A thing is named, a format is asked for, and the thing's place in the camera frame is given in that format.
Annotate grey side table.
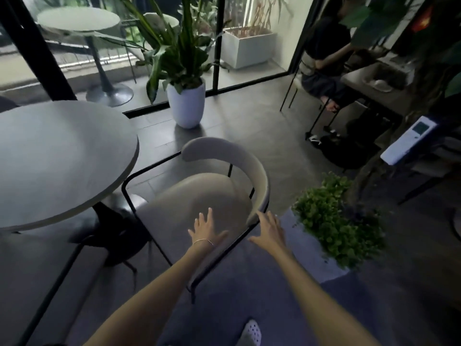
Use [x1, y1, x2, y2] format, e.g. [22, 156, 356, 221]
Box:
[340, 62, 418, 117]

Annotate black glass door frame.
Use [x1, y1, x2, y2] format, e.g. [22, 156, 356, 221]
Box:
[0, 0, 326, 119]

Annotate person's left forearm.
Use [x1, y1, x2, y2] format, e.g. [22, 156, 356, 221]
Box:
[83, 243, 214, 346]

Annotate white rectangular planter with plants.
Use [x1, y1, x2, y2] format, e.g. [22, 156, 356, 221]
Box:
[220, 0, 293, 70]

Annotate outdoor chair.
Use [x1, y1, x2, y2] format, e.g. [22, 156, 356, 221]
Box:
[120, 12, 181, 84]

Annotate tall plant in white pot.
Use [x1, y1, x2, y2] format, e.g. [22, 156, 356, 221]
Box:
[94, 0, 231, 130]

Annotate black bag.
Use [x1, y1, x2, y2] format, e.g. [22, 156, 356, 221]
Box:
[319, 119, 382, 171]

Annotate white remote control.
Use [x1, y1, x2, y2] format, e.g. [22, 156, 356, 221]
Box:
[380, 116, 438, 166]

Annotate beige chair with black frame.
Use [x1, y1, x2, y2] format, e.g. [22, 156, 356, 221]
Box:
[121, 137, 271, 304]

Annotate small leafy plant white planter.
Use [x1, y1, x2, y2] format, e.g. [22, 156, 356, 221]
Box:
[280, 172, 387, 285]

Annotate person's white shoe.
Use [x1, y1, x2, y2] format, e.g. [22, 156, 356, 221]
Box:
[236, 319, 262, 346]

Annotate round grey table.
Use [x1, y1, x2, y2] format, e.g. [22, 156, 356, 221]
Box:
[0, 100, 152, 268]

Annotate person's right forearm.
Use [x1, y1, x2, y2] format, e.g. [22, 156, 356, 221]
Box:
[273, 248, 383, 346]

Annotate person's blue grey clothing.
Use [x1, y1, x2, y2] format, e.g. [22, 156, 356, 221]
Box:
[157, 227, 364, 346]

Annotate person's left hand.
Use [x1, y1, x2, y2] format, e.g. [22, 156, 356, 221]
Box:
[187, 208, 229, 251]

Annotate dark chair with grey seat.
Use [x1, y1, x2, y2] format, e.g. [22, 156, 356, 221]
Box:
[398, 135, 461, 242]

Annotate white bowl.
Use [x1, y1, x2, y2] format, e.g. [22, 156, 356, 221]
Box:
[363, 78, 394, 93]

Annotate black and white sneakers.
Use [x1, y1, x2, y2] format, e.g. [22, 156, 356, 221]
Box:
[305, 126, 341, 147]

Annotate round outdoor table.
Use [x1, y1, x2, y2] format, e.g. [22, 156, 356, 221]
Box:
[37, 6, 134, 108]

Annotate person's right hand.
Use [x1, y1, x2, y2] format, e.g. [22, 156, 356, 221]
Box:
[248, 210, 289, 255]

